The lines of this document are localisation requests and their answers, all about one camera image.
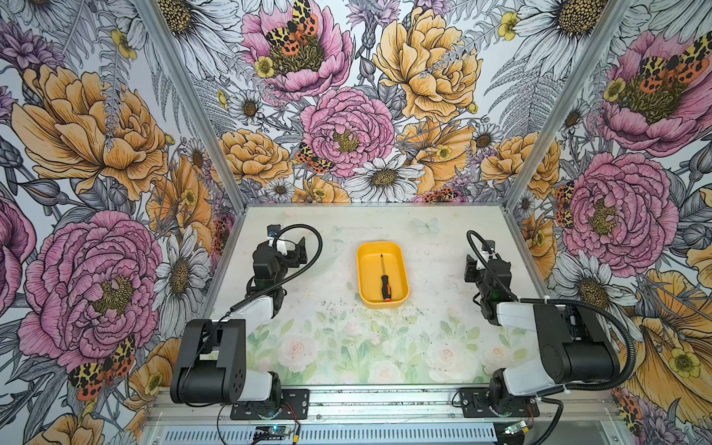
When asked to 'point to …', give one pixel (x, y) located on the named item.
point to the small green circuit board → (272, 433)
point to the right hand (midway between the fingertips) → (474, 260)
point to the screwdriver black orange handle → (386, 287)
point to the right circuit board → (513, 428)
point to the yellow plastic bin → (371, 268)
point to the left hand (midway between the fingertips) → (290, 245)
